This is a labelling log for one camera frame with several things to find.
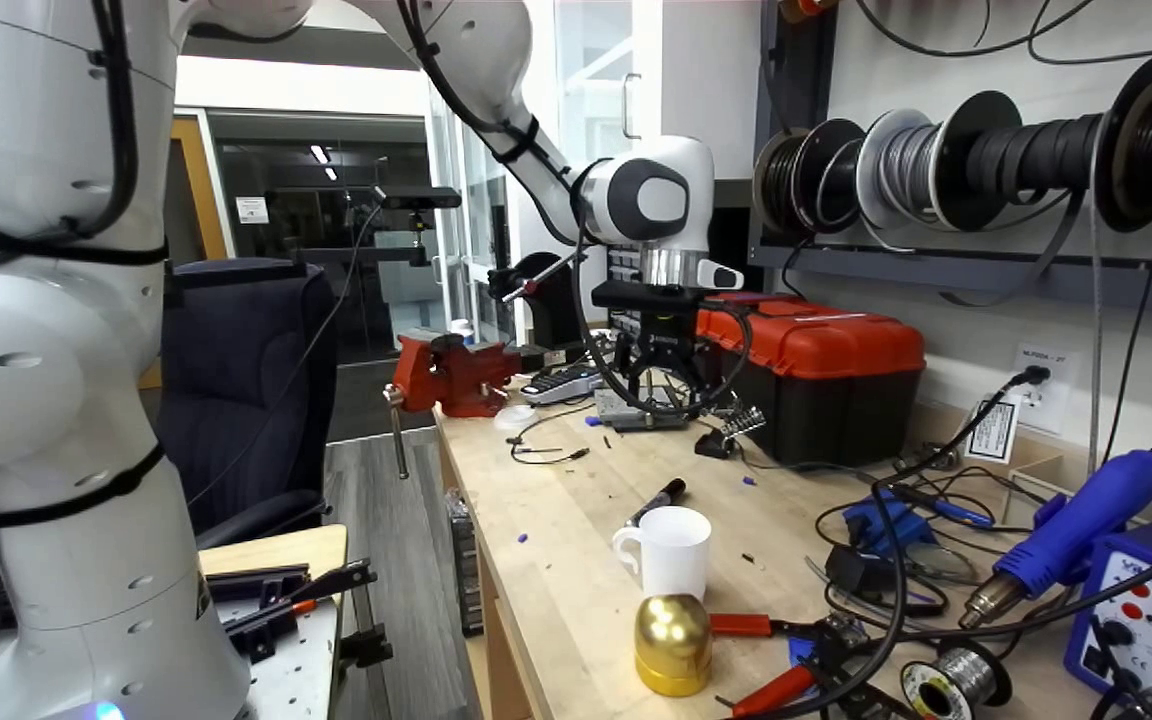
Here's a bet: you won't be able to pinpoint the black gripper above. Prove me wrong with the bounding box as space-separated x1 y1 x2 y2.
590 279 699 376

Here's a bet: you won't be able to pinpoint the black and silver marker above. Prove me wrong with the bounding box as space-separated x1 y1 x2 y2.
627 479 687 529

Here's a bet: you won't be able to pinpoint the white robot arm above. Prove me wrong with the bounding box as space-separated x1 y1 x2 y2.
0 0 314 720

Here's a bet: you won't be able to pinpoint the white ceramic mug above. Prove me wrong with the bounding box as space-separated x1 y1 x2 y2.
613 509 711 596

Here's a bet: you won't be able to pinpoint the red and black toolbox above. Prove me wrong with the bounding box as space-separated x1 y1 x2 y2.
695 298 925 467

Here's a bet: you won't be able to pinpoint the red bench vise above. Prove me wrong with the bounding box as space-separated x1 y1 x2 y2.
384 337 518 417

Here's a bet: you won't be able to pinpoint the gold dome bell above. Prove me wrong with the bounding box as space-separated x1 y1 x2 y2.
633 594 711 698

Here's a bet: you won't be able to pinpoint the dark blue office chair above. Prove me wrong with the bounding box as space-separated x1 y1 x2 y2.
154 258 337 545

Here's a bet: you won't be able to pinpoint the blue hot air gun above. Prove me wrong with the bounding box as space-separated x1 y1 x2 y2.
958 450 1152 630

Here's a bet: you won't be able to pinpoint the side table with clamps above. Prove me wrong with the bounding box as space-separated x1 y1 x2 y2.
200 525 392 720

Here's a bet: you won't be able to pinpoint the wire spool rack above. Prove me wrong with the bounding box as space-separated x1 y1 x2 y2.
751 62 1152 273

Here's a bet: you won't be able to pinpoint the red handled pliers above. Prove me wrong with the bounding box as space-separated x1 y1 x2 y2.
706 611 825 720

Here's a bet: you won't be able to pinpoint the solder wire spool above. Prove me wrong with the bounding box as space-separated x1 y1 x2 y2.
901 646 1011 720

